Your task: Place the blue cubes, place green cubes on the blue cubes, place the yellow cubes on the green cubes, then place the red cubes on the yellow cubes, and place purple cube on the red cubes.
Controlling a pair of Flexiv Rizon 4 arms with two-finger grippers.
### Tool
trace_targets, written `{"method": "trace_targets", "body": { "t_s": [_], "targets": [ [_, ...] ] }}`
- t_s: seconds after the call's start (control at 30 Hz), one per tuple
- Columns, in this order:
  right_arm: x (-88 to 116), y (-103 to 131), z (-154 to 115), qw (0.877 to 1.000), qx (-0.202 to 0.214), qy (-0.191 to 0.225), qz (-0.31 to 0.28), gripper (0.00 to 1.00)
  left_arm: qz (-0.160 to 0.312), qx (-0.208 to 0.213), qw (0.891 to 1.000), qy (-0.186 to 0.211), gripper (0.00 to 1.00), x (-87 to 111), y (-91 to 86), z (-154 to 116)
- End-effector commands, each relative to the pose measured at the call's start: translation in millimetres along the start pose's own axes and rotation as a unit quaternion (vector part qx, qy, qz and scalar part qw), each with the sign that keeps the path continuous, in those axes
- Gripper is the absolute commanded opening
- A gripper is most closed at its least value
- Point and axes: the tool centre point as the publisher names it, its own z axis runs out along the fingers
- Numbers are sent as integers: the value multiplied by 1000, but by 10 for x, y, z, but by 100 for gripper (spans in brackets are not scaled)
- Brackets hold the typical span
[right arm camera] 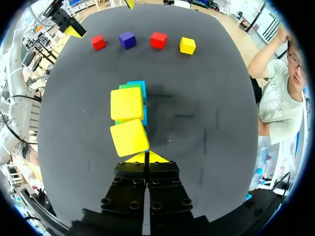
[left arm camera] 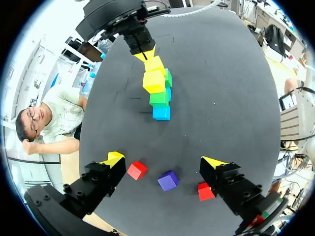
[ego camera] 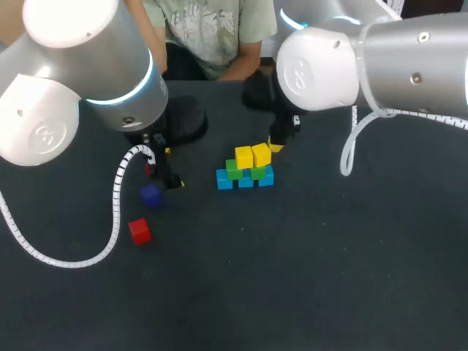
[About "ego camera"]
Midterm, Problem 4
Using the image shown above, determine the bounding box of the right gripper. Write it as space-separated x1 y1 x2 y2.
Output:
241 67 305 154

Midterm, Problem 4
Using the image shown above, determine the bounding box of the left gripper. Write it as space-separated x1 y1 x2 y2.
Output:
123 95 210 192

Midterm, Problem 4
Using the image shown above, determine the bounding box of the yellow cube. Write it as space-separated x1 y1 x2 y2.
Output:
234 146 254 170
251 143 273 168

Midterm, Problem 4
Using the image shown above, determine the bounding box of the purple cube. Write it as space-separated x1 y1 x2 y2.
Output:
139 183 163 211

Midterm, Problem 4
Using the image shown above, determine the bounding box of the person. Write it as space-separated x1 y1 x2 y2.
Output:
123 0 279 82

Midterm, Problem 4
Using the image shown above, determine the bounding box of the white cable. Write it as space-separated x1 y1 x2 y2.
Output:
0 144 154 269
339 105 468 178

